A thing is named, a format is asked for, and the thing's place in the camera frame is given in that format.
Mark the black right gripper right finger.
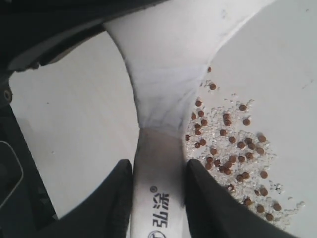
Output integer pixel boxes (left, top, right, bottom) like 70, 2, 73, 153
185, 159, 293, 238

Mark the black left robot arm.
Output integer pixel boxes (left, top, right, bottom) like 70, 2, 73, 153
0, 0, 181, 238

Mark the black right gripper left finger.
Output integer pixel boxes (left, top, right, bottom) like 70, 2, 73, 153
39, 159, 133, 238

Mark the pile of beans and grit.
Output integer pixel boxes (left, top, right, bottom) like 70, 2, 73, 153
184, 73, 305, 230

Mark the wooden paint brush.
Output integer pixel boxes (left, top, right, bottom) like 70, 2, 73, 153
105, 0, 269, 238

